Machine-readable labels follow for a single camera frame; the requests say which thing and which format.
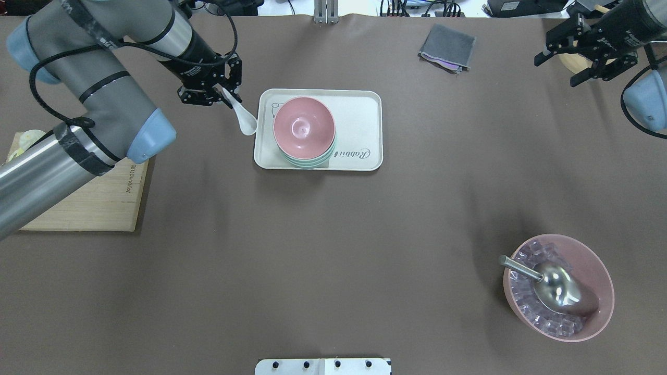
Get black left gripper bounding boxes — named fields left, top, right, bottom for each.
left=177, top=53, right=242, bottom=107

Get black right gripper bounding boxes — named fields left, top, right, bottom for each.
left=534, top=11, right=637, bottom=87

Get white ceramic spoon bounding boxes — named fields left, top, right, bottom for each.
left=223, top=88, right=258, bottom=136

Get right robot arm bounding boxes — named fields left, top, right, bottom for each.
left=534, top=1, right=666, bottom=139

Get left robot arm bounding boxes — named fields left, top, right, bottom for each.
left=1, top=1, right=241, bottom=238

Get large pink bowl with ice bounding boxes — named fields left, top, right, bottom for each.
left=503, top=233, right=615, bottom=343

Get green stacked bowls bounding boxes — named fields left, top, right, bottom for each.
left=274, top=133, right=337, bottom=169

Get wooden cutting board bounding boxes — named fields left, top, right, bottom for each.
left=2, top=132, right=150, bottom=232

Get cream serving tray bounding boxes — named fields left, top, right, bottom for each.
left=253, top=89, right=384, bottom=172

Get grey folded cloth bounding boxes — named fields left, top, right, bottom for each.
left=418, top=24, right=477, bottom=74

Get metal scoop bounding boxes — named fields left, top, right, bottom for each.
left=498, top=255, right=584, bottom=316

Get aluminium frame post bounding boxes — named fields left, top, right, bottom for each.
left=314, top=0, right=340, bottom=24

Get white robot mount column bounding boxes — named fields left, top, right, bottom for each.
left=254, top=357, right=392, bottom=374

